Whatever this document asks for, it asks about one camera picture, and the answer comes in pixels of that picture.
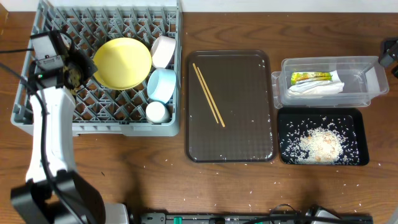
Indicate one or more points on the pile of rice waste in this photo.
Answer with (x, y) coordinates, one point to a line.
(318, 140)

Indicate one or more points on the white cup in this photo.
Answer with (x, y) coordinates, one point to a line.
(157, 113)

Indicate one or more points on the grey dish rack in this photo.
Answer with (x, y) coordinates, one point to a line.
(100, 110)

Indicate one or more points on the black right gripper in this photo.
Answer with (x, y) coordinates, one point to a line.
(387, 57)

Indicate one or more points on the dark brown serving tray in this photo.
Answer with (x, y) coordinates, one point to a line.
(240, 83)

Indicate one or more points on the blue bowl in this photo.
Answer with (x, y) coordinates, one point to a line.
(161, 85)

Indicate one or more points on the yellow plate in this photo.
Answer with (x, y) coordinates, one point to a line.
(122, 63)

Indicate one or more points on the crumpled white wrapper waste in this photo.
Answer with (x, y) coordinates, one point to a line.
(315, 83)

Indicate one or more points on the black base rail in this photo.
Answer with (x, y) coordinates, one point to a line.
(161, 218)

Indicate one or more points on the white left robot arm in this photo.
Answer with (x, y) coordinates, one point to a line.
(54, 191)

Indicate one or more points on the clear plastic waste bin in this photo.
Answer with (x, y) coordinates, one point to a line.
(363, 77)

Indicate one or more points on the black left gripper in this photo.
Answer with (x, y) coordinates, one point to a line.
(86, 65)

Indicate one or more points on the black waste tray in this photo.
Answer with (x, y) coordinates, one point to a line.
(352, 112)

